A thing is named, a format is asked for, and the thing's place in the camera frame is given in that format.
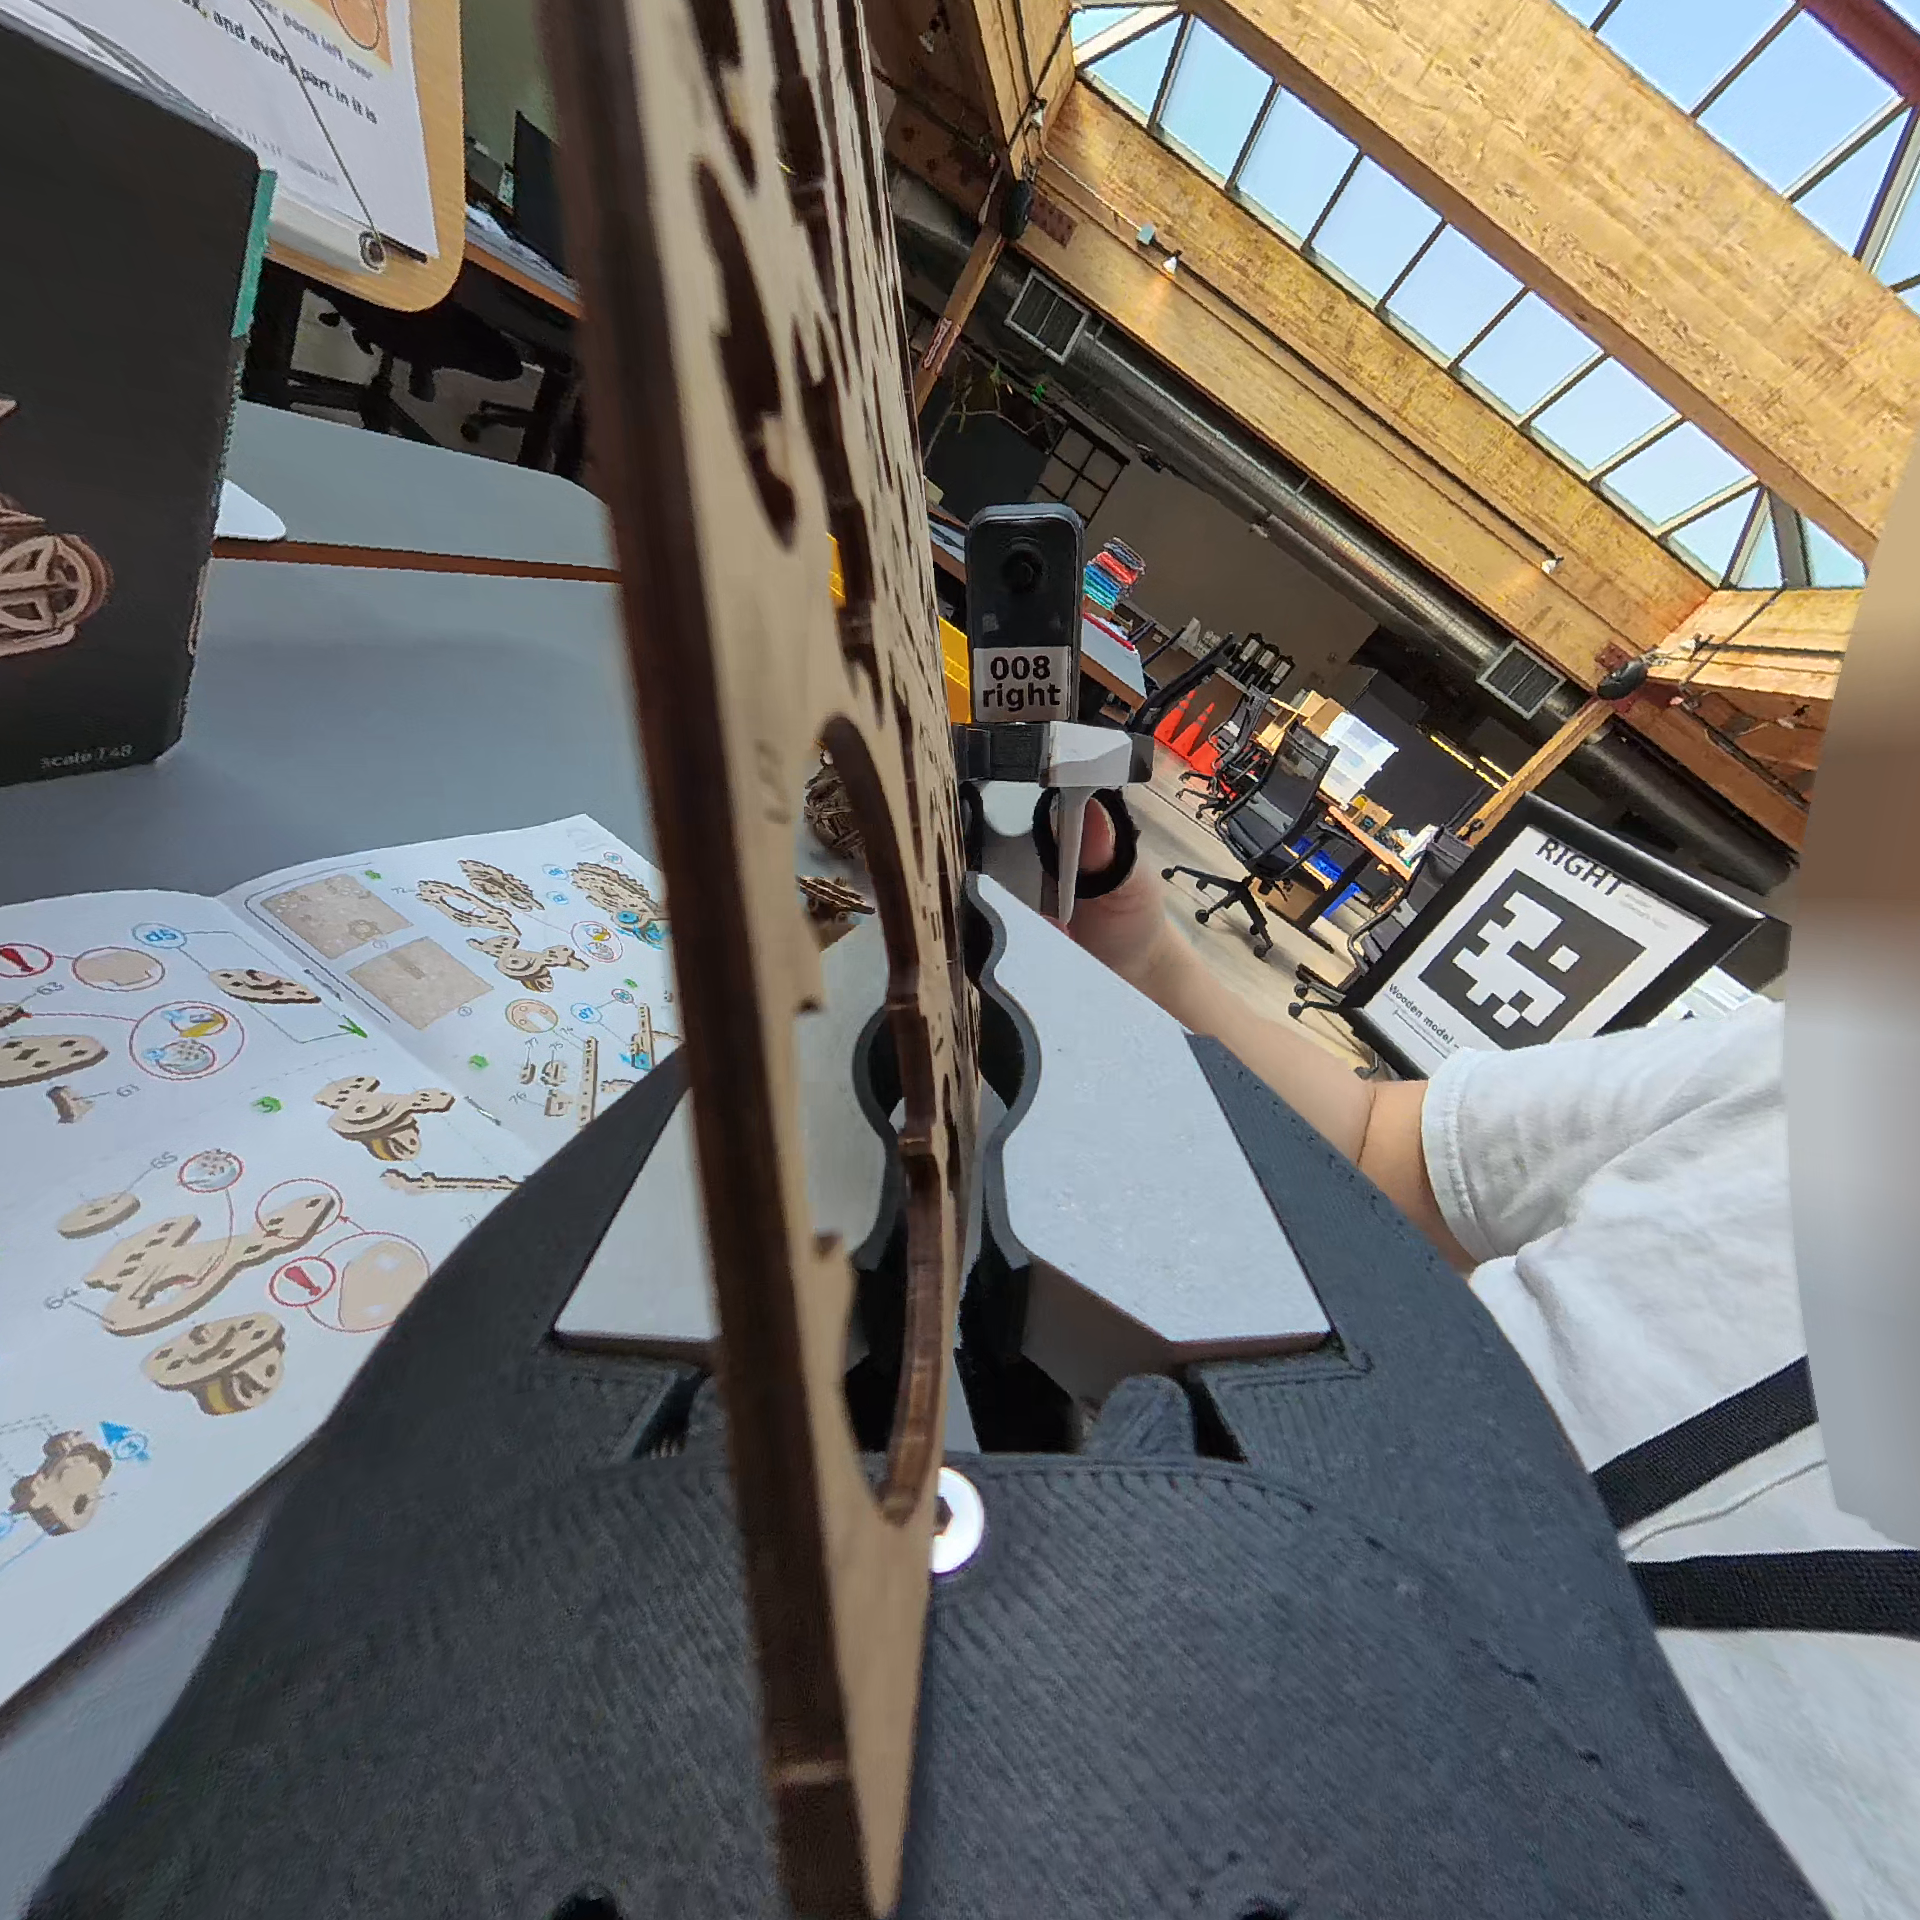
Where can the black hanging lamp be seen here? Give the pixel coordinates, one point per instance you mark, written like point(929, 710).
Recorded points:
point(1017, 206)
point(1622, 678)

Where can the black office chair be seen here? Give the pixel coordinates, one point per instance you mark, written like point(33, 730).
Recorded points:
point(1237, 765)
point(1277, 818)
point(1359, 931)

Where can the laser-cut wooden parts sheet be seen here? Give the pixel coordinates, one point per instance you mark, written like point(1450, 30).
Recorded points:
point(704, 600)

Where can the person's right forearm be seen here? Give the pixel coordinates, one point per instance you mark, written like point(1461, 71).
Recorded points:
point(1305, 1080)

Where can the wall air vent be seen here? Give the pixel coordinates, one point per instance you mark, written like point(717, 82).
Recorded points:
point(1522, 678)
point(1044, 315)

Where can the orange traffic cone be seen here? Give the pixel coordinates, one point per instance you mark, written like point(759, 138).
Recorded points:
point(1204, 731)
point(1170, 727)

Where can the long white table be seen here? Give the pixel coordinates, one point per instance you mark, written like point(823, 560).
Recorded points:
point(1106, 662)

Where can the person's right hand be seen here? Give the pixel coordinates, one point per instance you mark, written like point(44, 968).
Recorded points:
point(1126, 921)

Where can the yellow plastic bin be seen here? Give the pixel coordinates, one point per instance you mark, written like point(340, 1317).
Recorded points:
point(951, 675)

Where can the small wooden model part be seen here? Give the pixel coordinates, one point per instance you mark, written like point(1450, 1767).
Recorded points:
point(833, 905)
point(833, 802)

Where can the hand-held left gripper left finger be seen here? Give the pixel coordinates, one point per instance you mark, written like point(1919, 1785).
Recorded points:
point(630, 1261)

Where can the grey desk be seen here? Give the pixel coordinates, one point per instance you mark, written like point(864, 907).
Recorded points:
point(376, 705)

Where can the stack of coloured trays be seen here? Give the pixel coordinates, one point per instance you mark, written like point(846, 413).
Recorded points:
point(1114, 578)

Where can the white stand base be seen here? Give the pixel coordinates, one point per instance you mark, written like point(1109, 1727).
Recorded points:
point(248, 518)

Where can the wooden document board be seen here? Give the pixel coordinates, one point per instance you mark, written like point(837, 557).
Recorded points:
point(441, 150)

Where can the framed black white marker sign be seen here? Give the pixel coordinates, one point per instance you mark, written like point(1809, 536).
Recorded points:
point(1546, 944)

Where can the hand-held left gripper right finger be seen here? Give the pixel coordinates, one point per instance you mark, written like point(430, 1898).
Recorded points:
point(1141, 1170)

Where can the printed instruction sheet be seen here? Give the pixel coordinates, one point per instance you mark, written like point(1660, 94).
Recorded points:
point(300, 89)

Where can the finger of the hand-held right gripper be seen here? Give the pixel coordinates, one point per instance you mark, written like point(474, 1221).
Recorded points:
point(1085, 755)

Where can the illustrated instruction booklet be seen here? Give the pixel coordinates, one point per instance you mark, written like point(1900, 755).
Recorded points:
point(182, 1080)

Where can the grey ventilation duct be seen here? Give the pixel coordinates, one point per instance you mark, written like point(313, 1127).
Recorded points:
point(1349, 541)

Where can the black model kit box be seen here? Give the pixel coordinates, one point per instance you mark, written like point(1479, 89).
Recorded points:
point(106, 375)

